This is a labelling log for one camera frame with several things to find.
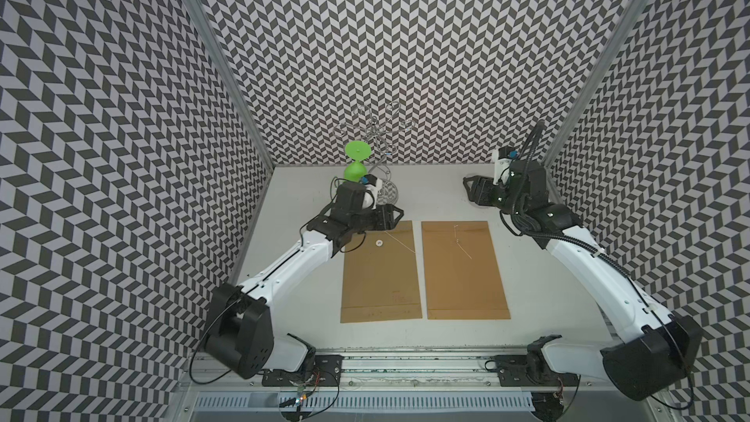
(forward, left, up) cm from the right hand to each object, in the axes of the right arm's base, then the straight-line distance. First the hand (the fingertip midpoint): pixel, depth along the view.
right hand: (472, 186), depth 77 cm
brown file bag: (-13, +26, -29) cm, 41 cm away
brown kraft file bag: (-13, 0, -27) cm, 31 cm away
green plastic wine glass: (+10, +31, +4) cm, 33 cm away
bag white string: (-1, +19, -27) cm, 33 cm away
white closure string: (-1, 0, -27) cm, 27 cm away
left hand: (-3, +21, -8) cm, 22 cm away
